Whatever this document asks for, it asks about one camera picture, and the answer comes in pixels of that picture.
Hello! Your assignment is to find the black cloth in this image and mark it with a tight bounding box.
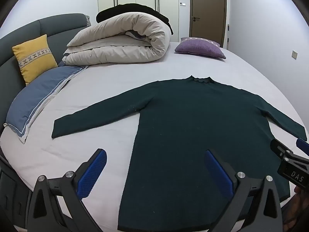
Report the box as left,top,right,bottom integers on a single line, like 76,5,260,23
96,3,174,35

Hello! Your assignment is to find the rolled beige duvet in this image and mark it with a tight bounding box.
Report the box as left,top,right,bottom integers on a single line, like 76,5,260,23
63,12,171,66

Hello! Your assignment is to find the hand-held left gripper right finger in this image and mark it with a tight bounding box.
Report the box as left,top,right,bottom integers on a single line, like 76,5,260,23
205,149,283,232

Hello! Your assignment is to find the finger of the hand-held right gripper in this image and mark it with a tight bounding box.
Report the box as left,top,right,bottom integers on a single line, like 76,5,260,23
270,138,294,161
296,138,309,156

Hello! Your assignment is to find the brown door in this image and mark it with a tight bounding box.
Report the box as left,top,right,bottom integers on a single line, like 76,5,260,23
189,0,228,47

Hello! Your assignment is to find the grey-blue padded headboard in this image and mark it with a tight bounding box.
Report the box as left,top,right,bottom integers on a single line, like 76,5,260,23
0,13,91,126

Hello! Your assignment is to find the yellow cushion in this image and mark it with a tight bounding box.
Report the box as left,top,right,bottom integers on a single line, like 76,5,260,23
12,34,58,85

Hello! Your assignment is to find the purple cushion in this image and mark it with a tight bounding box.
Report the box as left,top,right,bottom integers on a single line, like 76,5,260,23
174,37,227,59

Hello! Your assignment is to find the dark green sweater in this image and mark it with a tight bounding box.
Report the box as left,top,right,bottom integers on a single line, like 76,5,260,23
51,75,307,232

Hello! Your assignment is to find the blue pillow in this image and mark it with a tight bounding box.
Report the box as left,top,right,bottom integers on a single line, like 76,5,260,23
3,66,84,144

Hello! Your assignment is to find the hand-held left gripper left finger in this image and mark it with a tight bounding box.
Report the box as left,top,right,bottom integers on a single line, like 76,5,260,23
26,148,108,232

